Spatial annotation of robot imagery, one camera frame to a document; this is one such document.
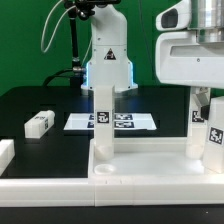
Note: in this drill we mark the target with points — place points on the white desk top tray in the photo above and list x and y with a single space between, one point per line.
160 156

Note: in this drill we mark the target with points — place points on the white front fence bar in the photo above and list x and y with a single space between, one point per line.
115 191

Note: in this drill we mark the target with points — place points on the white left fence block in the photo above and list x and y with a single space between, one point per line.
7 152

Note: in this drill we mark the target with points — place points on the black camera stand pole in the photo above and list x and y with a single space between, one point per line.
82 9

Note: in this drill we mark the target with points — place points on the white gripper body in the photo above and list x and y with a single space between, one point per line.
181 60

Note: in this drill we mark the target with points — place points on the fiducial marker sheet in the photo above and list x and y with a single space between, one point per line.
123 121

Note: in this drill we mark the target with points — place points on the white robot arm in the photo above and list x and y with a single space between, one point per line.
109 62

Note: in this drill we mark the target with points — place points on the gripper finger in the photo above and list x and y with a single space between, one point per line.
202 100

